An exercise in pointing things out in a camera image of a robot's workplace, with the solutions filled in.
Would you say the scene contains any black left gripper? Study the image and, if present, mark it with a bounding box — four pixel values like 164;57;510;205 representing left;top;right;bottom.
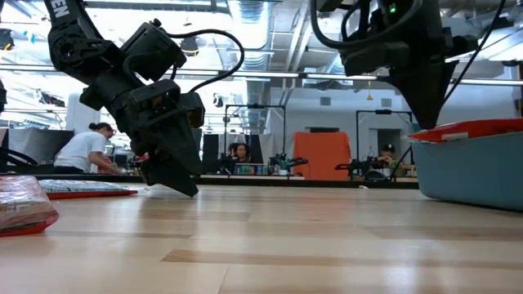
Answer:
109;78;207;198

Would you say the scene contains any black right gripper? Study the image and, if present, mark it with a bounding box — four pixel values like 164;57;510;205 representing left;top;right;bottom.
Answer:
386;34;480;131

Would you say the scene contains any red popcorn bag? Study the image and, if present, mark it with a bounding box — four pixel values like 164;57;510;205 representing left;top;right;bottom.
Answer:
408;118;523;144
0;175;60;238
38;178;139;200

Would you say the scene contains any black upright panel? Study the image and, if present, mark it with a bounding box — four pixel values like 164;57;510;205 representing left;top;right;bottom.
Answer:
203;133;221;175

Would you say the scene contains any blue plastic basket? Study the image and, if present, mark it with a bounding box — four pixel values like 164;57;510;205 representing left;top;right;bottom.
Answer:
410;130;523;212

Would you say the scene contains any black ceiling dome device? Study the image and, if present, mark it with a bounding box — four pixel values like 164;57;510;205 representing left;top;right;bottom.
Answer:
179;36;200;57

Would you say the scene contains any long ceiling light strip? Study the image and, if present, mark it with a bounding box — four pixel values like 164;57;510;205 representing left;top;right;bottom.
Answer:
0;63;523;87

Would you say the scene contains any orange panel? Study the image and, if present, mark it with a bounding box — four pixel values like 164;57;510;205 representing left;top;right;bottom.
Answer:
293;131;351;181

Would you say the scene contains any dark screen panel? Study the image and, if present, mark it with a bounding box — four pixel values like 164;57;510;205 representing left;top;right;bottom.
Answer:
7;127;75;164

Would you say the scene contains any black metal stand frame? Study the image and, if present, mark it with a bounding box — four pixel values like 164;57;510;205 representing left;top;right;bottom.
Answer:
355;109;413;180
223;104;287;164

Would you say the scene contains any thin black cable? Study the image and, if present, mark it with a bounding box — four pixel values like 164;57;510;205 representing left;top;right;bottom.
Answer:
442;0;507;104

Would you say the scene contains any black aluminium table frame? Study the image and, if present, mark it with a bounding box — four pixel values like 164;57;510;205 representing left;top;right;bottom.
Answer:
32;174;421;190

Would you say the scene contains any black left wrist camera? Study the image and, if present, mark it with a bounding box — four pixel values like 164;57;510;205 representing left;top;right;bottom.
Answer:
121;20;188;82

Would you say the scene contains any black left camera cable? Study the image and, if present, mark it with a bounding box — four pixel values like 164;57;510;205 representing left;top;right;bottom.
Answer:
165;28;246;94

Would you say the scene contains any black camera cable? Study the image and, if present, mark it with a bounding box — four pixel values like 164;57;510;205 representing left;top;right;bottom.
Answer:
309;0;424;51
165;28;246;94

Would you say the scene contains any black right camera cable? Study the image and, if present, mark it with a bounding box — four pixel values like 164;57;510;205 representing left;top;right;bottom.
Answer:
309;0;424;51

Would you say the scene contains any silver ceiling duct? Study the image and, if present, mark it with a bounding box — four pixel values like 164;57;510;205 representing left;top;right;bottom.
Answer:
239;0;274;136

